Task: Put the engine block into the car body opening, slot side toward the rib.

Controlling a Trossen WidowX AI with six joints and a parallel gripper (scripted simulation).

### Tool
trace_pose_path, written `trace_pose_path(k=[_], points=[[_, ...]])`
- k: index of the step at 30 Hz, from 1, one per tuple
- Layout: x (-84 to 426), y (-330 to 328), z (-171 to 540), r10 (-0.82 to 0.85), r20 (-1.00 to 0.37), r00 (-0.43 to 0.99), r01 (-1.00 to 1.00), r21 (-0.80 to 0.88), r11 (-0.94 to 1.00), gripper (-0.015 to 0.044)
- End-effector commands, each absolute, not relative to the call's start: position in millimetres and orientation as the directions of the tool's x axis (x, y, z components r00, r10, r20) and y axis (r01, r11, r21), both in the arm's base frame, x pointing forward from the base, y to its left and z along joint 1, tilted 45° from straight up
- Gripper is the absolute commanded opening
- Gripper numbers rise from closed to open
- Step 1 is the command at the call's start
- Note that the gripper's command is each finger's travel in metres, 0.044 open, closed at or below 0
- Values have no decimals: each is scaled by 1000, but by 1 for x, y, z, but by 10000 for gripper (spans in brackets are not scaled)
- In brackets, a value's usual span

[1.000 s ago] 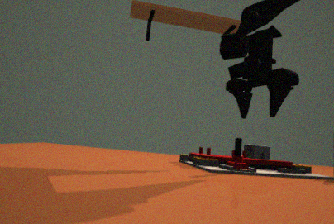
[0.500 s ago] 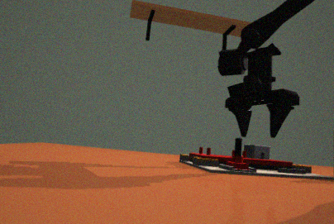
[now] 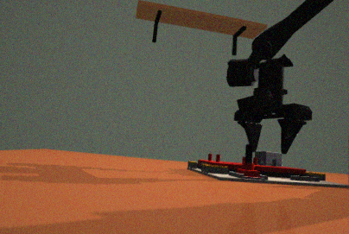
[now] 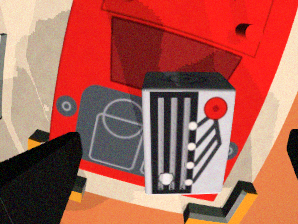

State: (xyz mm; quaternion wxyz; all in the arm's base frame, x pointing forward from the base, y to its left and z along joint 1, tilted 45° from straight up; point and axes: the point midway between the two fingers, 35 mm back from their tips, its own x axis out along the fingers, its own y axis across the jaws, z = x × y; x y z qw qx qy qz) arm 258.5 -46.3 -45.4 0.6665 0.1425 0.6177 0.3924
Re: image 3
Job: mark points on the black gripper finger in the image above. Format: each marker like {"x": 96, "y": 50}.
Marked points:
{"x": 253, "y": 131}
{"x": 289, "y": 130}

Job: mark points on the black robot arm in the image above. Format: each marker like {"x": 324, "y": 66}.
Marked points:
{"x": 245, "y": 72}

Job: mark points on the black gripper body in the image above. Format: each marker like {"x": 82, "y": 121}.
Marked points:
{"x": 286, "y": 111}

